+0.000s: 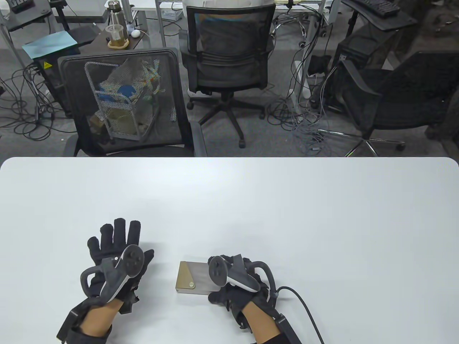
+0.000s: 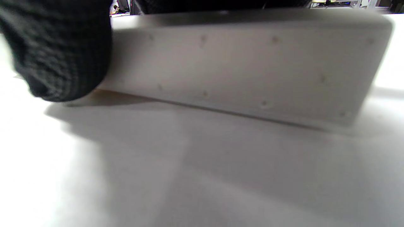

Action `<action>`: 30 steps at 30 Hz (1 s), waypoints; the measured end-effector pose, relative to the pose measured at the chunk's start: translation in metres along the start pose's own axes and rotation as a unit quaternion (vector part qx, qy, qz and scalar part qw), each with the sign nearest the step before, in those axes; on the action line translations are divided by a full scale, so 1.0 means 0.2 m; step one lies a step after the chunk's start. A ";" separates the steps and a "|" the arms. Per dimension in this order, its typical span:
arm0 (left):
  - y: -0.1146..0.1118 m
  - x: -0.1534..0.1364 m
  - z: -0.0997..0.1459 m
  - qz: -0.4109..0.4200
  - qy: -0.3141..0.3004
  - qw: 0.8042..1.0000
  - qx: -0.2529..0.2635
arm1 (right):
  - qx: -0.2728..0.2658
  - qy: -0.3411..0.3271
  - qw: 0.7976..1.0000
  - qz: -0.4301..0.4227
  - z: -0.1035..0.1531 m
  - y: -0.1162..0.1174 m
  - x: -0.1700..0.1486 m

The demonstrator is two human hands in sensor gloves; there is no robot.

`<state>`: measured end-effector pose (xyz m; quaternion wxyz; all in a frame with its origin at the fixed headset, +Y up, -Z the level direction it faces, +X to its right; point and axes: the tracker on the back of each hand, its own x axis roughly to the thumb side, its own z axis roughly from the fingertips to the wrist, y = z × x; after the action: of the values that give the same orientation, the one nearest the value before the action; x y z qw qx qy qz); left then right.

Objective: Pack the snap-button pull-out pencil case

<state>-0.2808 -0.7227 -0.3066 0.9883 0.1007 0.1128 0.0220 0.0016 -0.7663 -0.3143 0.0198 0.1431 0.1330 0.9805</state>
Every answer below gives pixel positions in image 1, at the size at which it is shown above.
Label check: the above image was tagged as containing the person's left hand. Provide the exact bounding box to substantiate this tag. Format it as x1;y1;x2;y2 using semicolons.
86;219;155;315

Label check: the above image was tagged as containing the steel water bottle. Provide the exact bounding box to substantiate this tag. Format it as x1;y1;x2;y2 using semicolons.
108;1;126;38

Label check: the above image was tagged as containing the black swivel office chair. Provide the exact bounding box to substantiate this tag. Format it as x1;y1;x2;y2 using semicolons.
178;4;276;149

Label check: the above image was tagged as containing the person's left forearm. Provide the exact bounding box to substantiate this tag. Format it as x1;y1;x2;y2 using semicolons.
77;299;124;339

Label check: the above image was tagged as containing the black equipment stand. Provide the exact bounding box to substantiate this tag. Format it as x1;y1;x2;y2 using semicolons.
0;0;52;31

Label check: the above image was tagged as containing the grey tracking controller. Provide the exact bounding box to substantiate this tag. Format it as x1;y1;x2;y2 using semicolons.
80;245;145;304
208;254;277;305

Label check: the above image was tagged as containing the black cabinet yellow label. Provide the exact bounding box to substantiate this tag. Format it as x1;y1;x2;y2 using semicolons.
34;54;81;117

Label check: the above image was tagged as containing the grey floor cable tangle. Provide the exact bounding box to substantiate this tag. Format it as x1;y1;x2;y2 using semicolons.
267;64;336;153

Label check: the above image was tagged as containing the cardboard sliding pencil box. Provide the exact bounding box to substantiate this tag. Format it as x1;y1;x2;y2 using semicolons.
175;255;220;295

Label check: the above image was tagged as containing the black keyboard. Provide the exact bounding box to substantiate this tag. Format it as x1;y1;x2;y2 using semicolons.
353;0;400;18

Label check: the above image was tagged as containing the thick black wrist cable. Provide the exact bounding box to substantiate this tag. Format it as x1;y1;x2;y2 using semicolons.
274;286;325;344

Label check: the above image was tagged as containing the black wrist camera strap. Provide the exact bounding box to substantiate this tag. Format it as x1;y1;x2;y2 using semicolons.
56;299;113;344
265;308;307;344

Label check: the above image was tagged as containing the white wire mesh cart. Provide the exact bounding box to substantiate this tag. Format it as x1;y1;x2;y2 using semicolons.
84;59;162;142

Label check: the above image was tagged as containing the person's right hand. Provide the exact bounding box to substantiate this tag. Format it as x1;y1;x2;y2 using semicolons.
207;254;278;332

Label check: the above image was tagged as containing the person's right forearm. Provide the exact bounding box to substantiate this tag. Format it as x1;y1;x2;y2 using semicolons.
242;301;287;344

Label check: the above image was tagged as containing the black floor cable tangle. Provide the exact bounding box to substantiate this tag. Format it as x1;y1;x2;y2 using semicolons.
0;66;77;141

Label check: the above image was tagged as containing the black keyboard tray stand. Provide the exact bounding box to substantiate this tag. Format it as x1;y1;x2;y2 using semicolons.
341;0;419;31

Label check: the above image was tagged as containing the teal paper folder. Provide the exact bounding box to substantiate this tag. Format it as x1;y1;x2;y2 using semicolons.
22;30;78;59

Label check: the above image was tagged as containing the black chair chrome base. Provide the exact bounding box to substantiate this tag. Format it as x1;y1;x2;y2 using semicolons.
319;50;459;157

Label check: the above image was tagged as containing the dark brown desk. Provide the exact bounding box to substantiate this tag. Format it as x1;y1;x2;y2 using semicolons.
74;10;147;51

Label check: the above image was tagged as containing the black mesh armless chair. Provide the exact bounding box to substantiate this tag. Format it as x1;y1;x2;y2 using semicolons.
57;48;208;157

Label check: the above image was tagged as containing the clear plastic cup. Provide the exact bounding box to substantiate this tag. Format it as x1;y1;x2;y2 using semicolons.
105;24;126;47

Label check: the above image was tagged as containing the black computer tower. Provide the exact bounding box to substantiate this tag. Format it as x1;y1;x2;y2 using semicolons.
333;34;398;115

